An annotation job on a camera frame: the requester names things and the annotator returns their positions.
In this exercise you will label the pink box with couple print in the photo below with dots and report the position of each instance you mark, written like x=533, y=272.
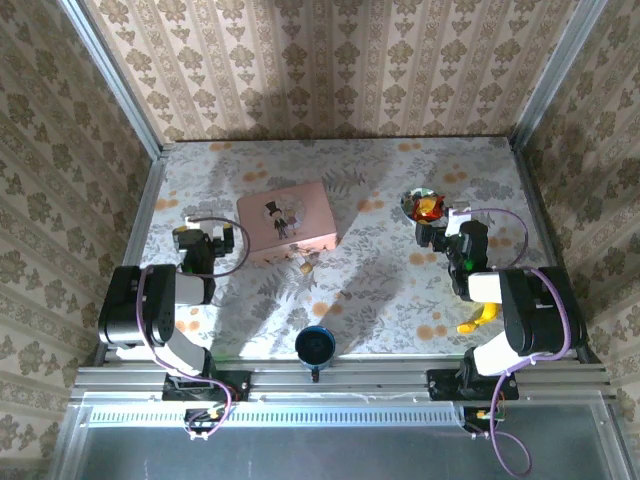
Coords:
x=310, y=210

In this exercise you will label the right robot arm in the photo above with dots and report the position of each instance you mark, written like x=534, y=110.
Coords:
x=540, y=315

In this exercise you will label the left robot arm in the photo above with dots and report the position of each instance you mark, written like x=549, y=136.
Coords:
x=125, y=310

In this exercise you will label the yellow banana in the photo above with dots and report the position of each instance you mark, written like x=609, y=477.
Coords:
x=487, y=315

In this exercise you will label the floral tablecloth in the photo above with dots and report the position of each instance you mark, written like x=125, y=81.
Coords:
x=375, y=300

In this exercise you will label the blue cup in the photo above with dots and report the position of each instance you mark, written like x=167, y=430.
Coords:
x=315, y=346

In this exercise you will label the grey metal panel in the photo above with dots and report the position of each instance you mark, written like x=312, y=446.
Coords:
x=325, y=455

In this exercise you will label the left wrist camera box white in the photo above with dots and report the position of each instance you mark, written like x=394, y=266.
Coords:
x=205, y=224

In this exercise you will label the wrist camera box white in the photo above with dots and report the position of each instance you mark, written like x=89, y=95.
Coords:
x=205, y=224
x=457, y=220

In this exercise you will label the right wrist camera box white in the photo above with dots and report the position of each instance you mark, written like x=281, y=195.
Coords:
x=457, y=220

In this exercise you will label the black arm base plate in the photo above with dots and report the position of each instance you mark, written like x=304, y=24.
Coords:
x=442, y=385
x=235, y=387

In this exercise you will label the aluminium frame rail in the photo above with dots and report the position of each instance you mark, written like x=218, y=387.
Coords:
x=350, y=377

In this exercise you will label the aluminium frame post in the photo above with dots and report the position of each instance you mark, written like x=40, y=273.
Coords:
x=555, y=75
x=120, y=90

